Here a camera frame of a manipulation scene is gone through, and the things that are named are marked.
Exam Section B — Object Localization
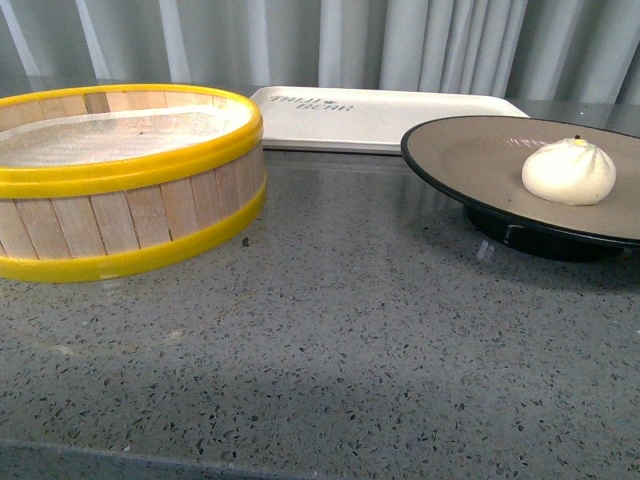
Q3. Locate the cream bear print tray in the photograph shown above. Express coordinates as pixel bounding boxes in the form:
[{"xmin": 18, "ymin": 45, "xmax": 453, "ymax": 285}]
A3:
[{"xmin": 251, "ymin": 86, "xmax": 526, "ymax": 155}]

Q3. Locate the white steamed bun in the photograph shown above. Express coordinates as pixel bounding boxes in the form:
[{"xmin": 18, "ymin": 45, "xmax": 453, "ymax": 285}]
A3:
[{"xmin": 521, "ymin": 138, "xmax": 617, "ymax": 206}]

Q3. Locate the beige plate with black rim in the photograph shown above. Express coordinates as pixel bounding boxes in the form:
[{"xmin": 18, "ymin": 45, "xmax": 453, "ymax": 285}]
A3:
[{"xmin": 401, "ymin": 116, "xmax": 639, "ymax": 262}]

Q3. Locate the grey pleated curtain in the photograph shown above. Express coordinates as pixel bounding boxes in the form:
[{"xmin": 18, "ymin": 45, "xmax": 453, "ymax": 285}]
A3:
[{"xmin": 1, "ymin": 0, "xmax": 639, "ymax": 105}]

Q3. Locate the yellow rimmed bamboo steamer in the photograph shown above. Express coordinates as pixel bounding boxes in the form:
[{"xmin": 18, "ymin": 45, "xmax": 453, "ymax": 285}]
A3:
[{"xmin": 1, "ymin": 84, "xmax": 267, "ymax": 282}]

